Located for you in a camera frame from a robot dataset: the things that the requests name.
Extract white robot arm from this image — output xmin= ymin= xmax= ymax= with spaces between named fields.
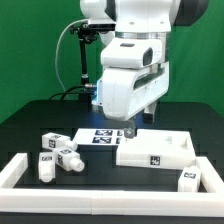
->
xmin=80 ymin=0 xmax=209 ymax=138

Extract white square tabletop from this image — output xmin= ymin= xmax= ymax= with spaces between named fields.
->
xmin=116 ymin=129 xmax=196 ymax=170

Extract black camera stand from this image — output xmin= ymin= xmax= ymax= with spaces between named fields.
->
xmin=70 ymin=23 xmax=97 ymax=102

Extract white tag base sheet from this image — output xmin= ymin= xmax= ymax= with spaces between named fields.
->
xmin=74 ymin=128 xmax=124 ymax=145

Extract white camera cable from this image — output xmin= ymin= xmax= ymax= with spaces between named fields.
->
xmin=54 ymin=18 xmax=89 ymax=100

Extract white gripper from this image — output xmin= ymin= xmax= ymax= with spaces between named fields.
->
xmin=102 ymin=63 xmax=167 ymax=139

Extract black cables on table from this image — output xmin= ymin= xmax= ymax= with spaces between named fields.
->
xmin=49 ymin=84 xmax=98 ymax=101

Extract white U-shaped fence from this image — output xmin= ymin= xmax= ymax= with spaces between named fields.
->
xmin=0 ymin=153 xmax=224 ymax=217

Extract grey mounted camera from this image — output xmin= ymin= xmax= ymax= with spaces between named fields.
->
xmin=84 ymin=20 xmax=115 ymax=33

